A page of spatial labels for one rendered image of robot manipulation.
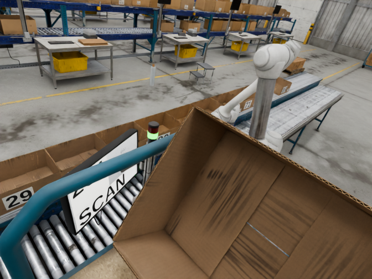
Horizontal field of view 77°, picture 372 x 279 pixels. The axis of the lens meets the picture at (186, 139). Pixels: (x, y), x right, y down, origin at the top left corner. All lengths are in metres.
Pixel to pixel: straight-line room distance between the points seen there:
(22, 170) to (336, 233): 1.92
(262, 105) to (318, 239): 1.06
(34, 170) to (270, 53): 1.78
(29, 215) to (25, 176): 1.65
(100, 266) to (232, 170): 0.33
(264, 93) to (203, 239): 1.05
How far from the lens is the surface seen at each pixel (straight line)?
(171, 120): 2.46
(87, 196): 1.13
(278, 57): 1.39
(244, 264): 0.54
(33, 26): 5.93
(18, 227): 0.42
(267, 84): 1.43
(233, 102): 1.65
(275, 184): 0.50
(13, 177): 2.08
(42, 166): 2.10
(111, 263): 0.57
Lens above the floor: 2.25
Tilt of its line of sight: 34 degrees down
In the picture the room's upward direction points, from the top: 12 degrees clockwise
